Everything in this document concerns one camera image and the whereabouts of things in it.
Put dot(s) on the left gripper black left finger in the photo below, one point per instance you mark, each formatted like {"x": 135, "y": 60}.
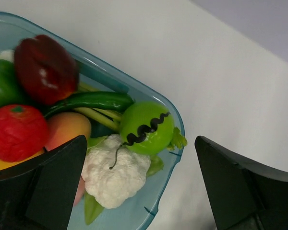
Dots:
{"x": 39, "y": 193}

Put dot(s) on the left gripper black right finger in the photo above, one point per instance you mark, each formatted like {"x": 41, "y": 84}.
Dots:
{"x": 243, "y": 194}

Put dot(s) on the red toy tomato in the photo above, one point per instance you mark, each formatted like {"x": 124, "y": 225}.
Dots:
{"x": 23, "y": 132}

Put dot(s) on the green toy melon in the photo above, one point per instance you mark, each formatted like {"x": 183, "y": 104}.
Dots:
{"x": 147, "y": 127}

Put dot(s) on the teal plastic food tray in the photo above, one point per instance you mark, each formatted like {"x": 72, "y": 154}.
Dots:
{"x": 137, "y": 212}

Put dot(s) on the yellow toy pepper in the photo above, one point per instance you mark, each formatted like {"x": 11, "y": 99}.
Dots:
{"x": 5, "y": 164}

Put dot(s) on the peach toy fruit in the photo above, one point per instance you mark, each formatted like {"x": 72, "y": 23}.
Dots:
{"x": 66, "y": 126}

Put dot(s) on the white toy cauliflower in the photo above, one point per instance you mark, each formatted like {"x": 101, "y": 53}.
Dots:
{"x": 112, "y": 173}

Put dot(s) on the green toy bell pepper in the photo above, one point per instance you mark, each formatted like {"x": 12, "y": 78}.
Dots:
{"x": 10, "y": 89}

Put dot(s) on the green toy chili pepper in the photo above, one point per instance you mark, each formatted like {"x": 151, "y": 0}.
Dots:
{"x": 115, "y": 101}

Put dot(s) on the dark red toy pepper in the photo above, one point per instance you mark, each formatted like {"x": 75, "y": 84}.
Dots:
{"x": 46, "y": 71}

